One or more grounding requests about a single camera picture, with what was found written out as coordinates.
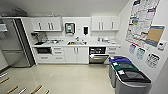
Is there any white under-sink cabinet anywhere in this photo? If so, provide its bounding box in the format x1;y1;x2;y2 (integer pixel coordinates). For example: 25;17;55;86
63;46;90;65

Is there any white drawer unit beside microwave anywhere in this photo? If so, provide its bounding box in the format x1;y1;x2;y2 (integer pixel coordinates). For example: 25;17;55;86
51;46;66;65

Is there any stainless steel dishwasher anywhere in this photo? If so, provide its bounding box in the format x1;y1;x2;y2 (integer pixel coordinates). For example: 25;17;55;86
88;46;110;65

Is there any white three-door wall cabinet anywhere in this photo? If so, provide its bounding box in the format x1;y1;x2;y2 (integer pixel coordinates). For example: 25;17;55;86
90;15;122;32

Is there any black built-in microwave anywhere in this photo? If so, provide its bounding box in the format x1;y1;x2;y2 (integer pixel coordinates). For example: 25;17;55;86
35;47;54;55

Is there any white wall thermostat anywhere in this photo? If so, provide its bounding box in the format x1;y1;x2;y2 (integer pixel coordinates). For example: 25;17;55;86
157;40;168;51

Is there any stack of white dishes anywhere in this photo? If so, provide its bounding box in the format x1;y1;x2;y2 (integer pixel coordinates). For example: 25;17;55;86
101;36;110;43

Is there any white two-door wall cabinet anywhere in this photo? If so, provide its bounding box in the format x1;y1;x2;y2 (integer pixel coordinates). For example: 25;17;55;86
30;16;64;33

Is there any stainless steel refrigerator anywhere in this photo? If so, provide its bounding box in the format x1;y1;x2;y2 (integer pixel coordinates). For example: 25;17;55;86
0;17;36;69

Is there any wooden-handled foosball rod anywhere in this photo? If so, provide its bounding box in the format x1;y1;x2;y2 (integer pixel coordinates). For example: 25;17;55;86
5;85;20;94
43;88;51;94
30;84;44;94
0;76;11;85

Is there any white drawer unit beside dishwasher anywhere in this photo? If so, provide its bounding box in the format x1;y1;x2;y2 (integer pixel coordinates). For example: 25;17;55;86
106;45;122;58

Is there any chrome faucet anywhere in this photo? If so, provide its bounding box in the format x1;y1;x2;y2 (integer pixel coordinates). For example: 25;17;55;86
74;35;81;43

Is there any green-lid waste bin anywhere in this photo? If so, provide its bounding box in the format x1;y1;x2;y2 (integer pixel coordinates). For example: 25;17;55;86
110;61;141;88

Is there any white printed wall sheet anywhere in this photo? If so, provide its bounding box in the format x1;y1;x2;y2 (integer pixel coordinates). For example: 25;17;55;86
146;52;161;70

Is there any dish rack with dishes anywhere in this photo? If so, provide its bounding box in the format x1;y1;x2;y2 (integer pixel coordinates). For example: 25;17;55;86
45;38;63;45

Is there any wall notice poster board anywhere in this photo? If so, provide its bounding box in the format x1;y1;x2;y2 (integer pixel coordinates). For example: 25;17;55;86
125;0;167;48

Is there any grey waste bin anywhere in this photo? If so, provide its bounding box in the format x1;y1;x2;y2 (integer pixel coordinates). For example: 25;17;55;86
114;69;153;94

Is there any dish soap bottle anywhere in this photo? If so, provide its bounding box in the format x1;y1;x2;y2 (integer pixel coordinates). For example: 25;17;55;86
97;36;102;43

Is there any black wall soap dispenser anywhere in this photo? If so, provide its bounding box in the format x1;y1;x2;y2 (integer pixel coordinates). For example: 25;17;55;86
83;25;90;36

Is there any white paper on refrigerator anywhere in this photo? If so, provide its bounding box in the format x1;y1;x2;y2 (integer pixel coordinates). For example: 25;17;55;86
0;23;9;33

